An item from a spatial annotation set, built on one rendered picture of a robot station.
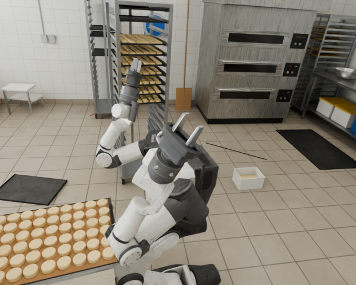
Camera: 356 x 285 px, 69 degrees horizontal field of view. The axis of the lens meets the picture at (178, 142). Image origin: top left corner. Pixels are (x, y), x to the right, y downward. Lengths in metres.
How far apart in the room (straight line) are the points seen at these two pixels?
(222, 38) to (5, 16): 3.40
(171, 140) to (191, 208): 0.37
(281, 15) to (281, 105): 1.45
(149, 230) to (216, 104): 3.63
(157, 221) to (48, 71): 4.55
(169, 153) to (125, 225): 0.29
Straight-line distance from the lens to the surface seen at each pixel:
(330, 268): 2.68
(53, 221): 1.37
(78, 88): 5.23
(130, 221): 0.85
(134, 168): 3.00
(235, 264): 2.38
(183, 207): 0.95
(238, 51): 4.28
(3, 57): 5.43
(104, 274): 1.27
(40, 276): 1.22
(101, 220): 1.31
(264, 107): 4.79
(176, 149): 0.67
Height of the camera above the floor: 1.85
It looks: 29 degrees down
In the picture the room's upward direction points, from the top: 4 degrees clockwise
